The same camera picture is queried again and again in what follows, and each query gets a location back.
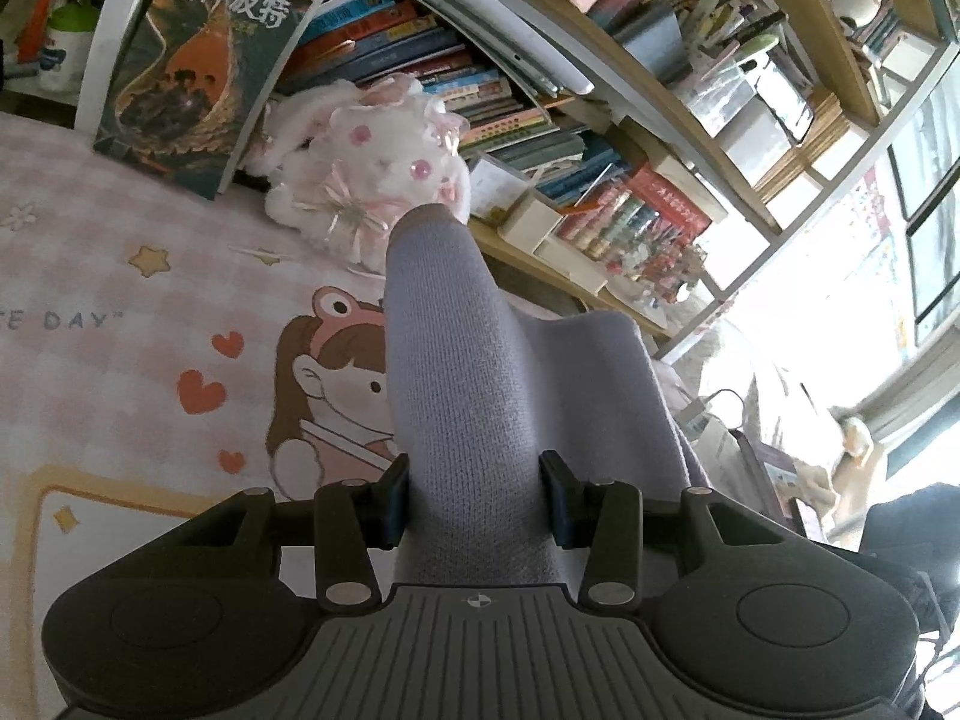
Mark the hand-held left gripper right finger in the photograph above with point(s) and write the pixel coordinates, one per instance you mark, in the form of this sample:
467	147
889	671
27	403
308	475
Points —
556	501

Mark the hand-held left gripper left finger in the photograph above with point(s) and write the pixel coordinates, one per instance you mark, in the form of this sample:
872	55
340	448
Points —
395	501

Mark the lavender and tan knit sweater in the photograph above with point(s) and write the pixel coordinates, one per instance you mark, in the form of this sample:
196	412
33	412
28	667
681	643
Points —
465	390

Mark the low white box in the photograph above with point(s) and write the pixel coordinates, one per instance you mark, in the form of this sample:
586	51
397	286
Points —
570	266

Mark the row of small colourful figurines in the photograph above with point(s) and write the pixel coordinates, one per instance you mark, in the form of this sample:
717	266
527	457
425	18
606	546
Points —
630	240

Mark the white pen holder box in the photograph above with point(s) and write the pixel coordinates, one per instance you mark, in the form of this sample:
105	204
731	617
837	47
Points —
529	216

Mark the small beige plush toy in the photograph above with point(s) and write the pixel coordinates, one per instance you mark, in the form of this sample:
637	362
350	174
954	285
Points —
855	439

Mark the red box on shelf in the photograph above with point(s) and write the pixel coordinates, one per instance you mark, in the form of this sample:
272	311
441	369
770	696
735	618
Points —
667	202

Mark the white note card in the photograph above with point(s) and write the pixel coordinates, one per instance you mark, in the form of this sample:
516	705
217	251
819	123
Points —
491	187

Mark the white and pink plush bunny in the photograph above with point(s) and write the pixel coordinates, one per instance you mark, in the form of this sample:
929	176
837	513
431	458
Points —
375	157

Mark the black chair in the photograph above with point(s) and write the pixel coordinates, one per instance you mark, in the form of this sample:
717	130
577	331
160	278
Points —
915	540

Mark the pink checkered cartoon desk mat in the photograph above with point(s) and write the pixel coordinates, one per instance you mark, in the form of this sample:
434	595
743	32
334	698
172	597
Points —
112	255

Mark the white storage box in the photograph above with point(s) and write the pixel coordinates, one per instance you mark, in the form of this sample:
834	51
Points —
754	142

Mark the row of colourful books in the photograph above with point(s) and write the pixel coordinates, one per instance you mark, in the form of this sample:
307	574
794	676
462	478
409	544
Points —
450	67

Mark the brown woven bamboo stack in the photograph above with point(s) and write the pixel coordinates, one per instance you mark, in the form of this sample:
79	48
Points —
825	135

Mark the window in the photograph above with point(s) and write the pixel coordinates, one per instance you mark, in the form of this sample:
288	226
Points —
930	240

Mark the large dark illustrated book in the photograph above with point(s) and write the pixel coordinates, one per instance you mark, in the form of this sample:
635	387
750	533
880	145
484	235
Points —
202	67

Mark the white bottle with green cap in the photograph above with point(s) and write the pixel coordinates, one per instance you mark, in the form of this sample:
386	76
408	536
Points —
67	52

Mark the orange toy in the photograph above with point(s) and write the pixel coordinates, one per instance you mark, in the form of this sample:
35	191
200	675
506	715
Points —
41	7

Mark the white frame wooden shelf unit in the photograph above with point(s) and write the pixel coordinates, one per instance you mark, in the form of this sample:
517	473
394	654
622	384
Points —
675	135

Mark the alphabet wall poster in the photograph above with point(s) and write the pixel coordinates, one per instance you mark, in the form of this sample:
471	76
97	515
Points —
885	255

